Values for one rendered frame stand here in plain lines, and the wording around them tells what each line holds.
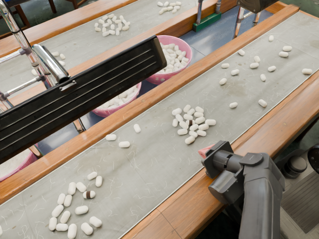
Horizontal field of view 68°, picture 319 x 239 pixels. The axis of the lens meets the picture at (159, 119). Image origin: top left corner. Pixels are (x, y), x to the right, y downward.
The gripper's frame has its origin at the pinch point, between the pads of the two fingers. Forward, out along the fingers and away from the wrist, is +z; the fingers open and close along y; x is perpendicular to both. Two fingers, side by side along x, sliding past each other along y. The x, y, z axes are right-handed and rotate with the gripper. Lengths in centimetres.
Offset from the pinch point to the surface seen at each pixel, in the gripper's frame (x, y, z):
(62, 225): -5.5, 43.9, 6.2
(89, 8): -66, -17, 78
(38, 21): -108, -14, 246
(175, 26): -37, -42, 47
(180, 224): 7.1, 19.3, -9.1
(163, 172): -0.5, 12.9, 3.9
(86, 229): -2.4, 39.3, 2.3
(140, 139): -9.8, 11.2, 14.9
